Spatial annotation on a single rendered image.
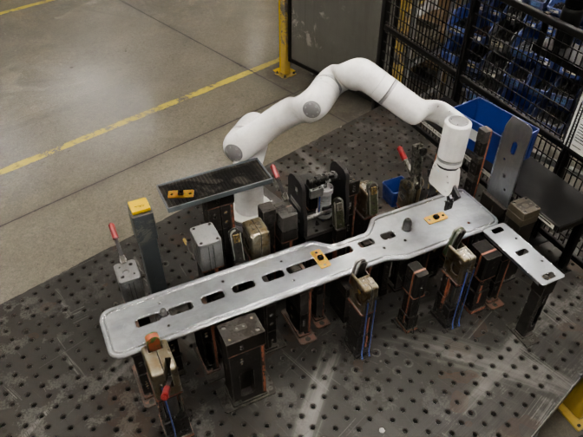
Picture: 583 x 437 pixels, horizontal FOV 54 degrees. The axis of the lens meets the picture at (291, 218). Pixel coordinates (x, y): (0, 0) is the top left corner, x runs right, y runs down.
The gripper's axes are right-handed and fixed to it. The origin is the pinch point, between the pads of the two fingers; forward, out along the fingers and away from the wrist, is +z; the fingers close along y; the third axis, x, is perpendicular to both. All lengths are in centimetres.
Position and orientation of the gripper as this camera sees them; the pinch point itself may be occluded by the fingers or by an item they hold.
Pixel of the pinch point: (440, 198)
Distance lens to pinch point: 203.3
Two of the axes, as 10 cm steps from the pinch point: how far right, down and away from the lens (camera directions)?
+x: 9.0, -2.8, 3.3
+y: 4.4, 6.0, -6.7
